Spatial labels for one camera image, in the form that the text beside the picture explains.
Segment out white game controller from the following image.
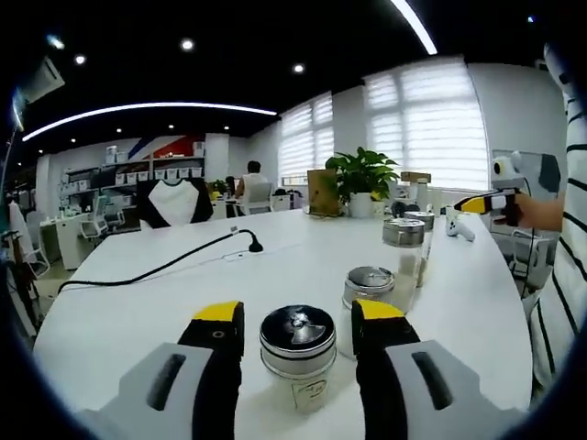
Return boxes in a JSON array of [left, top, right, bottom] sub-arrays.
[[445, 206, 476, 242]]

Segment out grey storage shelf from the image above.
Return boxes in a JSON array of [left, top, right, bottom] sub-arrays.
[[63, 146, 205, 203]]

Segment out white office chair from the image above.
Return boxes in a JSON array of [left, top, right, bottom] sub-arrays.
[[80, 196, 125, 239], [240, 181, 276, 216]]

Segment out white window blind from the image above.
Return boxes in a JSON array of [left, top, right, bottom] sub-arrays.
[[363, 58, 490, 192], [279, 93, 335, 182]]

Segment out small glass seasoning bottle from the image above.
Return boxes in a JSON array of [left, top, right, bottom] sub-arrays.
[[259, 304, 338, 416], [405, 210, 436, 258]]

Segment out green potted plant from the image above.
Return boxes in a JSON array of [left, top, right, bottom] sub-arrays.
[[324, 146, 401, 219]]

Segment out tall seasoning bottle white grains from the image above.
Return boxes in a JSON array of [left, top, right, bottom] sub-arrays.
[[339, 265, 416, 361]]

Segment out black and white raglan shirt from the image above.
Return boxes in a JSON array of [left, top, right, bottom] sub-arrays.
[[136, 178, 215, 229]]

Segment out white office desk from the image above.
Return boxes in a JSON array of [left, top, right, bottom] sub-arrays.
[[39, 218, 95, 271]]

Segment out white thermos bottle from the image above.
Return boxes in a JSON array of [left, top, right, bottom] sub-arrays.
[[414, 180, 431, 213]]

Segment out grey headphones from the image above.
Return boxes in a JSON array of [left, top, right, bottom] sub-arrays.
[[389, 199, 416, 219]]

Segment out row of white storage bins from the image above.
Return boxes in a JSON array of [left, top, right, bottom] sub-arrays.
[[114, 167, 203, 182]]

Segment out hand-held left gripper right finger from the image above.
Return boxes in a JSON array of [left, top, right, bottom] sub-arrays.
[[350, 298, 528, 440]]

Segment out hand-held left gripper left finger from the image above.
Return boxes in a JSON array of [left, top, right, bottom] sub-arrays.
[[75, 301, 246, 440]]

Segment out ceiling light strip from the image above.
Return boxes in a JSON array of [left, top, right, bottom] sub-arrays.
[[21, 103, 279, 142], [391, 0, 438, 55]]

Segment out tall seasoning bottle brown powder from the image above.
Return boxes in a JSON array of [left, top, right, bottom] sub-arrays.
[[382, 218, 430, 289]]

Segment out black power cable with plug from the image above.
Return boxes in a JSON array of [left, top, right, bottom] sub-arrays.
[[57, 228, 265, 294]]

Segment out ceiling air conditioner unit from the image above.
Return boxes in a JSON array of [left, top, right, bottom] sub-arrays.
[[17, 57, 65, 105]]

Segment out brown paper bag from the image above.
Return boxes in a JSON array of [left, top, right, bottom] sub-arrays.
[[305, 168, 343, 216]]

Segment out person's right hand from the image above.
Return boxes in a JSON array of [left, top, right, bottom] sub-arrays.
[[493, 197, 536, 229]]

